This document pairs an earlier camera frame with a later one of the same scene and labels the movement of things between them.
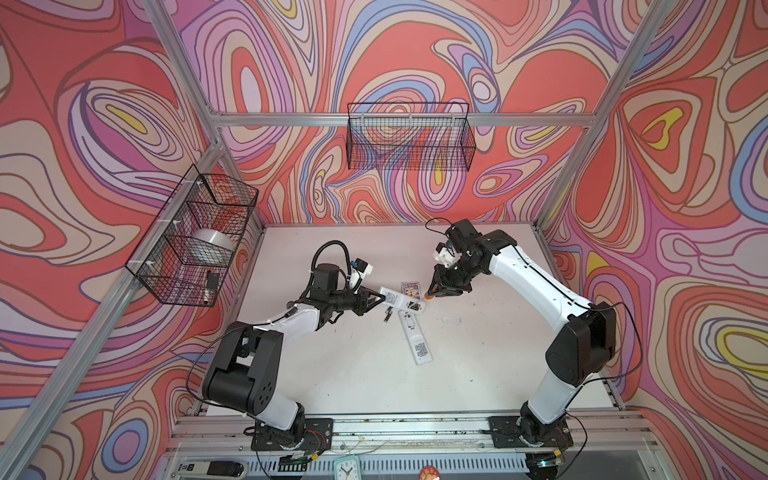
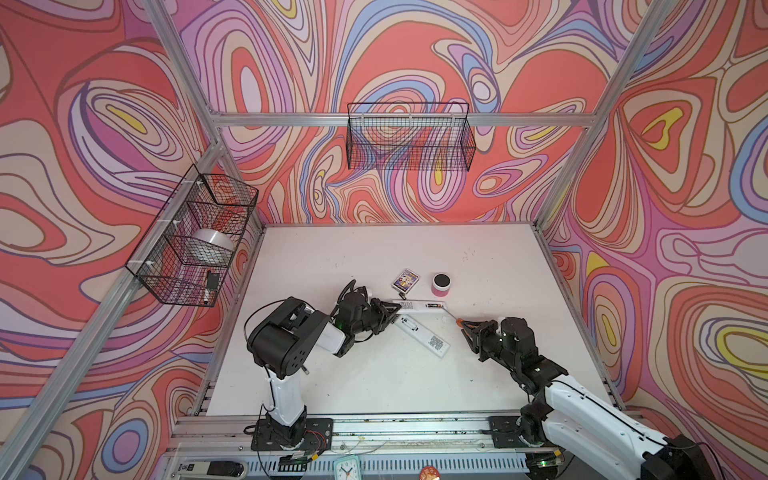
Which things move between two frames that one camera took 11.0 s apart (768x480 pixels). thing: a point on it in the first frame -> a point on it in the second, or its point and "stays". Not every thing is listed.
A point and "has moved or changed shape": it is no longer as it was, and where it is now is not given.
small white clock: [347, 468] stays
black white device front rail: [222, 469] stays
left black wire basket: [184, 256] stays
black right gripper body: [456, 278] -> [491, 346]
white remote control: [417, 342] has moved or changed shape
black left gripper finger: [364, 298] -> [388, 309]
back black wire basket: [410, 136] stays
